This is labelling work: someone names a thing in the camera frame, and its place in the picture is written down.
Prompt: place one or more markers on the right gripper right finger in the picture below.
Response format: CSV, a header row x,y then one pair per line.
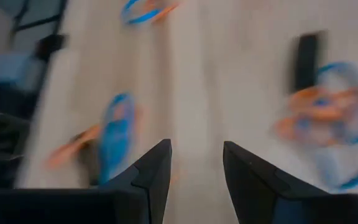
x,y
253,199

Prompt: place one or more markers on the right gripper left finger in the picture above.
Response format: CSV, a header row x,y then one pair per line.
x,y
148,193

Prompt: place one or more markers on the blue-grey chair seat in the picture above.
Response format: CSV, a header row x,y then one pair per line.
x,y
8,71

